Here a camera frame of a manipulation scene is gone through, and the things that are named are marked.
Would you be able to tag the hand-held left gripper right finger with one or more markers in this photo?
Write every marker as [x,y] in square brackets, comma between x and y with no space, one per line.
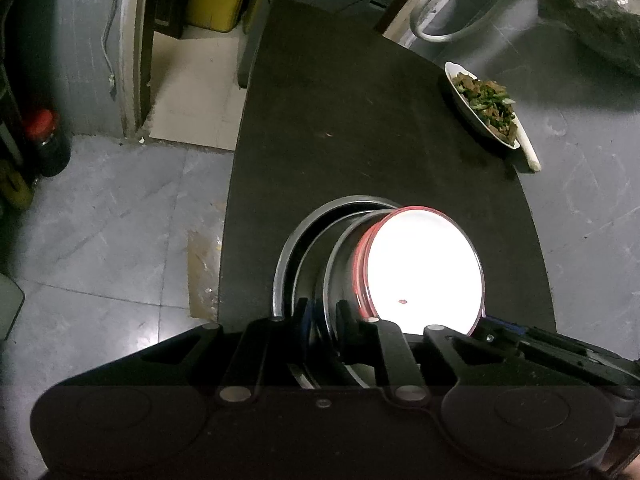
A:
[347,325]

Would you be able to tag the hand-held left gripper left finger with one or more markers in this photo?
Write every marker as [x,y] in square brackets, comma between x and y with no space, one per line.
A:
[310,314]

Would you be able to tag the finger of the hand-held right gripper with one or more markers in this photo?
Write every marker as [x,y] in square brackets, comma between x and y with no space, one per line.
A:
[530,347]
[505,324]

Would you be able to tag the steel bowl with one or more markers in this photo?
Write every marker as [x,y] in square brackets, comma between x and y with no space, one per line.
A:
[340,270]

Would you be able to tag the white plate of stir-fry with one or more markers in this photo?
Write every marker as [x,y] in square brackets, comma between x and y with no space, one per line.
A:
[480,105]

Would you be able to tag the dark wooden door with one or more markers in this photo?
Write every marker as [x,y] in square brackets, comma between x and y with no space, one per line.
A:
[150,60]

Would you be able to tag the red-capped dark bottle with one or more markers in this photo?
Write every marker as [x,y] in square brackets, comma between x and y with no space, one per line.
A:
[47,150]

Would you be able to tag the yellow container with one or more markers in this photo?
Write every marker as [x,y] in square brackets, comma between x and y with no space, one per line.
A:
[17,190]

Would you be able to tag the plastic bag of dried greens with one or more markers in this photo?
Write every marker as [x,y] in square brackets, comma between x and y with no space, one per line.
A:
[595,15]

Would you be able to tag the yellow plastic jerrycan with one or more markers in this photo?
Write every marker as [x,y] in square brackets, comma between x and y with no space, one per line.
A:
[217,5]

